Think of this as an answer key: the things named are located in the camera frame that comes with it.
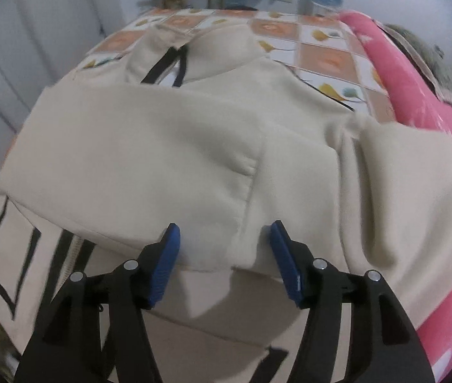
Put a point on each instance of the grey-green patterned pillow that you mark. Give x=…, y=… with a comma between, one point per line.
x=437, y=64

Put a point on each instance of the pink floral blanket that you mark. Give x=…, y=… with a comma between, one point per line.
x=403, y=83

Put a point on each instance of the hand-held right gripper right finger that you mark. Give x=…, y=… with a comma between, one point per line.
x=285, y=259

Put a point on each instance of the tile print bed sheet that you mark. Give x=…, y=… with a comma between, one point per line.
x=321, y=62

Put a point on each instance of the cream hoodie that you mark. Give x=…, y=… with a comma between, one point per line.
x=194, y=143

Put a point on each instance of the white curtain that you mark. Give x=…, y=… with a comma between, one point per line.
x=30, y=36

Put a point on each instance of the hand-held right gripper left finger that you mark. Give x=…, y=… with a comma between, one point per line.
x=166, y=259

